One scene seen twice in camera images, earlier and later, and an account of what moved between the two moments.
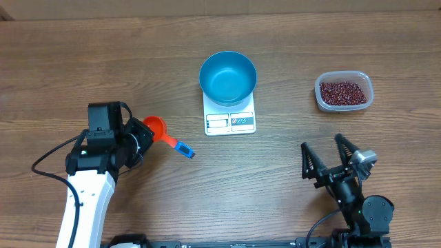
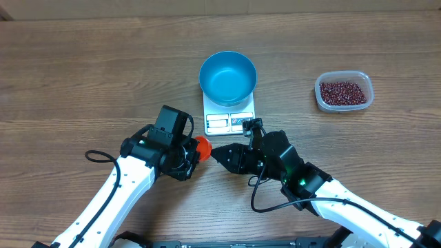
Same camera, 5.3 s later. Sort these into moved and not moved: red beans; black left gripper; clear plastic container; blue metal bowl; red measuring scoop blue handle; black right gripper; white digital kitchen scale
Moved: black left gripper; black right gripper; red measuring scoop blue handle
Not moved: clear plastic container; white digital kitchen scale; blue metal bowl; red beans
